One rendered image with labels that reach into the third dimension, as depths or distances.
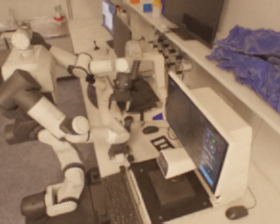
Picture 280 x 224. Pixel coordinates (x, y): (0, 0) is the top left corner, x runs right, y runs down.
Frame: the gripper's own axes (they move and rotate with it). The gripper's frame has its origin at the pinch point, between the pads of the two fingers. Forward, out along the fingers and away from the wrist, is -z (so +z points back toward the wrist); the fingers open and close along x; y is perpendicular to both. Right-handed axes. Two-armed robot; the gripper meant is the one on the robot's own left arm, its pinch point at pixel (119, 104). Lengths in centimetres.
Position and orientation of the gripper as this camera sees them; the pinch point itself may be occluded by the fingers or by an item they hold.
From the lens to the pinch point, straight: 129.1
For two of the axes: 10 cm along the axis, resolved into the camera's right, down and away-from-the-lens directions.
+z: 2.0, -9.1, -3.7
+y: -4.1, -4.2, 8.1
